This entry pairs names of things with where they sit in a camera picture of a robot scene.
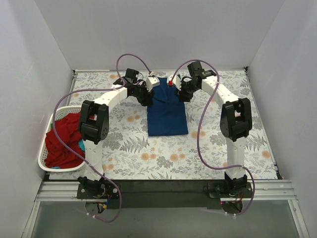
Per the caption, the dark blue t shirt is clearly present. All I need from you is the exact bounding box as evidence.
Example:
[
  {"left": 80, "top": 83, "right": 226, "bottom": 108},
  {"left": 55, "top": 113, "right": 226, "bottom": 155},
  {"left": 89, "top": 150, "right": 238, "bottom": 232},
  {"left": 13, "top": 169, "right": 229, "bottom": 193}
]
[{"left": 147, "top": 77, "right": 188, "bottom": 137}]

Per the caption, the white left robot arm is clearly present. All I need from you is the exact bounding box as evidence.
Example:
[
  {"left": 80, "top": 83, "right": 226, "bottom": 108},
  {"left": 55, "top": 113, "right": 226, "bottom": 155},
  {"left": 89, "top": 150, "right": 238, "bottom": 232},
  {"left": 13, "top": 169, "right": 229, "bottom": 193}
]
[{"left": 78, "top": 68, "right": 160, "bottom": 198}]

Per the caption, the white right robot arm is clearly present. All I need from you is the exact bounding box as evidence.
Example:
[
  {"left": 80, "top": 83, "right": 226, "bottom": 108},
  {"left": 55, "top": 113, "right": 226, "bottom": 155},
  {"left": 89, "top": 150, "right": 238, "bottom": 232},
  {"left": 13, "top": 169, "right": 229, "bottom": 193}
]
[{"left": 167, "top": 59, "right": 253, "bottom": 197}]

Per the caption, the floral patterned table cloth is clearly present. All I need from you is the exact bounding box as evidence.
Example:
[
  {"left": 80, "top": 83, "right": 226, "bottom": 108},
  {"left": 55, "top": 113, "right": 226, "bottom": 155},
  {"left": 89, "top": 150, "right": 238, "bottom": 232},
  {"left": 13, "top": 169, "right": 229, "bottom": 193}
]
[{"left": 73, "top": 70, "right": 278, "bottom": 179}]

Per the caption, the teal t shirt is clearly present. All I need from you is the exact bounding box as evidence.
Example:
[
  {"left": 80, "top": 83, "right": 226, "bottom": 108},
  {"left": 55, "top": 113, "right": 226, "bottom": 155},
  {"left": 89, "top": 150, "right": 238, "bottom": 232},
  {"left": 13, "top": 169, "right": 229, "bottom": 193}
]
[{"left": 46, "top": 121, "right": 85, "bottom": 169}]

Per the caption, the white plastic laundry basket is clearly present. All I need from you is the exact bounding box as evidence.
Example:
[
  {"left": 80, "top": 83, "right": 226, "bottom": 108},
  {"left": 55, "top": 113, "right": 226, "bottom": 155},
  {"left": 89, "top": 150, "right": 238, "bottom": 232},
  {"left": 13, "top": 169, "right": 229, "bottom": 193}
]
[{"left": 38, "top": 106, "right": 85, "bottom": 173}]

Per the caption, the red t shirt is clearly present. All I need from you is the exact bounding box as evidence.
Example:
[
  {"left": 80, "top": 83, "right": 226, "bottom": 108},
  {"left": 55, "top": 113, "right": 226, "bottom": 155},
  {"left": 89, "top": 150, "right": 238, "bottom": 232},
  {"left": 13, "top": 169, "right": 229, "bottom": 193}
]
[{"left": 44, "top": 113, "right": 86, "bottom": 169}]

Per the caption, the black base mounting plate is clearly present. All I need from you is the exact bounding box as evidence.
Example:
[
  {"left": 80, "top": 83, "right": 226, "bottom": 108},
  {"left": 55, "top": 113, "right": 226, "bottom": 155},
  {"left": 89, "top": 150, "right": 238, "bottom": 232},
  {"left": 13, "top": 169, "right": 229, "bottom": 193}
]
[{"left": 76, "top": 179, "right": 253, "bottom": 209}]

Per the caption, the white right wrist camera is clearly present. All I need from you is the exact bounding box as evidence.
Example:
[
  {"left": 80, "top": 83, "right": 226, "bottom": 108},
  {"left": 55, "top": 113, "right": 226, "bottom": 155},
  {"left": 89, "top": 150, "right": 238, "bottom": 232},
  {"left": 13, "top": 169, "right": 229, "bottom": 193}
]
[{"left": 166, "top": 75, "right": 182, "bottom": 91}]

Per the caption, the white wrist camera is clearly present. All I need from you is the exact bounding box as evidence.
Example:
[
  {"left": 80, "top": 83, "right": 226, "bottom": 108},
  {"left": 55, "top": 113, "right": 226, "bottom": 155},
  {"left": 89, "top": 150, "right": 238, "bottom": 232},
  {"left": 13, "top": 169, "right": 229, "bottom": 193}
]
[
  {"left": 145, "top": 76, "right": 160, "bottom": 92},
  {"left": 166, "top": 75, "right": 182, "bottom": 91}
]

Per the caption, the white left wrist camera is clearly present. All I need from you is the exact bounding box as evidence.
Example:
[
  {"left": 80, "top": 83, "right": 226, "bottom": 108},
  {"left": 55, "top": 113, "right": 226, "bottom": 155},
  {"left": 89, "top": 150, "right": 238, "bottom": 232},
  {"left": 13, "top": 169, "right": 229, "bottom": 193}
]
[{"left": 145, "top": 76, "right": 160, "bottom": 92}]

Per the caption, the aluminium frame rail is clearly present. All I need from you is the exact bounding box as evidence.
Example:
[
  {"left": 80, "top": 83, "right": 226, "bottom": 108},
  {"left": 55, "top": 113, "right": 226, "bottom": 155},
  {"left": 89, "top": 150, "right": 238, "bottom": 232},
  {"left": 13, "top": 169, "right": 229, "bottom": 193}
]
[{"left": 36, "top": 180, "right": 298, "bottom": 201}]

